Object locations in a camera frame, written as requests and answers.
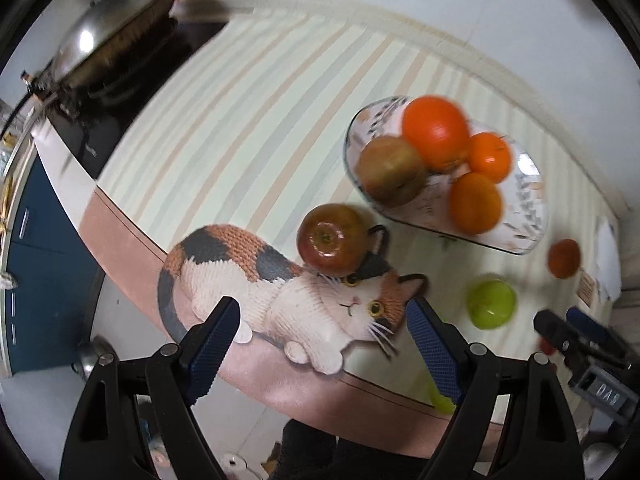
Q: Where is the green plastic piece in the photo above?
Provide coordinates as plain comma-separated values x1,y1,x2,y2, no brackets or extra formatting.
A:
425,380,457,415

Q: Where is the blue cabinet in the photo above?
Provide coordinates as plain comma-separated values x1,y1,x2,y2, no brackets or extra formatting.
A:
0,152,103,377

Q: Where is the steel pot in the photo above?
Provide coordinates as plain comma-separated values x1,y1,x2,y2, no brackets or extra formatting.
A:
72,335,113,378

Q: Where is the floral glass bowl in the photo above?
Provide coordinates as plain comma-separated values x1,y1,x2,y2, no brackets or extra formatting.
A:
342,96,550,257

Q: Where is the striped cat print mat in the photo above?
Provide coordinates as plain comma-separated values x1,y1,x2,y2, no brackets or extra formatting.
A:
97,0,627,413

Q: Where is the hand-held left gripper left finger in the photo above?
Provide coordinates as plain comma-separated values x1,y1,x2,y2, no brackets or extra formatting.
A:
59,296,243,480

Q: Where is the red-orange persimmon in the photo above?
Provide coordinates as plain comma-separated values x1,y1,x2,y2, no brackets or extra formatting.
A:
547,238,583,280

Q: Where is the green apple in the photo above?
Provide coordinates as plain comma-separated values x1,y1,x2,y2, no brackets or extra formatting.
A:
467,280,517,331

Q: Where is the person's dark clothing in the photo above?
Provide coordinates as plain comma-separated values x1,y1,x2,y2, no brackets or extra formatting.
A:
281,417,433,480

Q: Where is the small brown card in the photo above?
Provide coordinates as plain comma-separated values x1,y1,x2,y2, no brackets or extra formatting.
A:
576,272,597,305

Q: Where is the red apple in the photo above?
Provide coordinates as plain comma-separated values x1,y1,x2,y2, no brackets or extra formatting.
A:
296,203,375,278

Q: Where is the steel wok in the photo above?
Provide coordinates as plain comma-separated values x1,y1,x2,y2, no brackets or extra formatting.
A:
20,0,179,107

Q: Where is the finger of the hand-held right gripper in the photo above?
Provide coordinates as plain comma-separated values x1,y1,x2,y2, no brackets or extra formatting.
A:
533,310,587,362
566,306,627,358

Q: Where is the white paper napkin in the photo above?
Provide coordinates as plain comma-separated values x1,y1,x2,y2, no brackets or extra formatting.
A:
595,216,623,303

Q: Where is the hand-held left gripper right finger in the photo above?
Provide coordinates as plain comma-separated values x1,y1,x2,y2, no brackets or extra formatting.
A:
406,296,586,480

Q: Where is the large orange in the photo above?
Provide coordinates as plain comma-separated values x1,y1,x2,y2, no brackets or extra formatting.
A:
402,96,471,172

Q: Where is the small orange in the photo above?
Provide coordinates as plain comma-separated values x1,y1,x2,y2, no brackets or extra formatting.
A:
467,131,514,184
449,172,503,235

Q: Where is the black gas stove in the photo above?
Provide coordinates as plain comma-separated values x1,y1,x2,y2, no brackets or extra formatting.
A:
45,15,231,181

